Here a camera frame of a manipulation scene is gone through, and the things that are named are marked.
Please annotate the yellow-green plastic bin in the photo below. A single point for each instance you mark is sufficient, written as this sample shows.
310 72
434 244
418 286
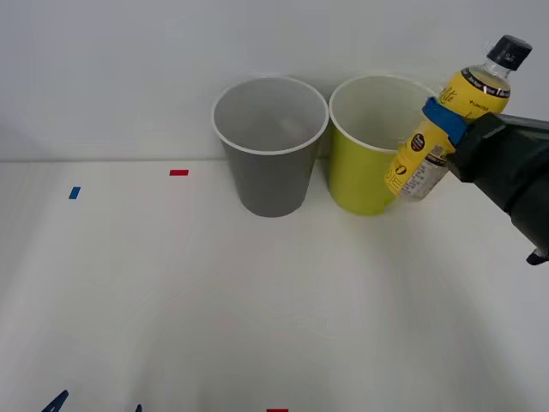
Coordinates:
356 180

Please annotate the yellow bottle with black cap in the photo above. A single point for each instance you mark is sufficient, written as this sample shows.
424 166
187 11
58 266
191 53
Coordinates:
476 92

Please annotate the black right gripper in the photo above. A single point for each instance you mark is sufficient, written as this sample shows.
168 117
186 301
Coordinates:
510 167

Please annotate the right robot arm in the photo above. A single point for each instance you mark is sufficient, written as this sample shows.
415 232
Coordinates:
538 258

